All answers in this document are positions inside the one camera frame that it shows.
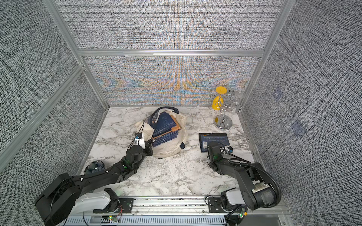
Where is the clear wine glass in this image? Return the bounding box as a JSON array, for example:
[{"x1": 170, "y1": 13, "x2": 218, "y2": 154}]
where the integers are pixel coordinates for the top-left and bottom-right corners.
[{"x1": 231, "y1": 91, "x2": 245, "y2": 114}]

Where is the cream canvas tote bag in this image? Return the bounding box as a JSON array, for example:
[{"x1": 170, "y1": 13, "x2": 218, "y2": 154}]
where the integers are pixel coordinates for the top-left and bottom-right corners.
[{"x1": 132, "y1": 106, "x2": 189, "y2": 159}]

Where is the blue book stack in bag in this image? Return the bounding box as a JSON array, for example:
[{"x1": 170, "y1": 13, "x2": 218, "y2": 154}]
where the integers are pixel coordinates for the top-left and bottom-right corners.
[{"x1": 151, "y1": 112, "x2": 181, "y2": 147}]

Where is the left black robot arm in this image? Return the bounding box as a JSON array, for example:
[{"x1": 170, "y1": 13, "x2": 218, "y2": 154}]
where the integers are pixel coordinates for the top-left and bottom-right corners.
[{"x1": 35, "y1": 145, "x2": 153, "y2": 226}]

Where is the dark round cup cluster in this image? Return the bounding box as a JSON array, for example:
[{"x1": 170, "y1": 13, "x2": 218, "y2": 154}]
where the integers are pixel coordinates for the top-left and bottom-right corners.
[{"x1": 84, "y1": 160, "x2": 105, "y2": 175}]

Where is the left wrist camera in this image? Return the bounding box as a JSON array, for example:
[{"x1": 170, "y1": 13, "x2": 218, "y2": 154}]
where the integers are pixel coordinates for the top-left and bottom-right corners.
[{"x1": 134, "y1": 133, "x2": 146, "y2": 149}]

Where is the yellow wine glass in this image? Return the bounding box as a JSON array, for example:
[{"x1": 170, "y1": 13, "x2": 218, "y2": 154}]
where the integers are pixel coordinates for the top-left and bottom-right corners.
[{"x1": 212, "y1": 86, "x2": 227, "y2": 111}]

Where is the black book gold lettering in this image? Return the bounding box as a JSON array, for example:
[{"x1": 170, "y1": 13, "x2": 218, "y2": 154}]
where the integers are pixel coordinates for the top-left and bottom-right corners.
[{"x1": 199, "y1": 133, "x2": 230, "y2": 153}]

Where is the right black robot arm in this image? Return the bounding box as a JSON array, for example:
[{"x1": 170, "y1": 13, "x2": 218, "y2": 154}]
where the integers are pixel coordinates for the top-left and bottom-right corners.
[{"x1": 206, "y1": 141, "x2": 281, "y2": 211}]

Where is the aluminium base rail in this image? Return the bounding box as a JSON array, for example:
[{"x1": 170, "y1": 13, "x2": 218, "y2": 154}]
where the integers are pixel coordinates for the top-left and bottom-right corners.
[{"x1": 60, "y1": 195, "x2": 293, "y2": 226}]

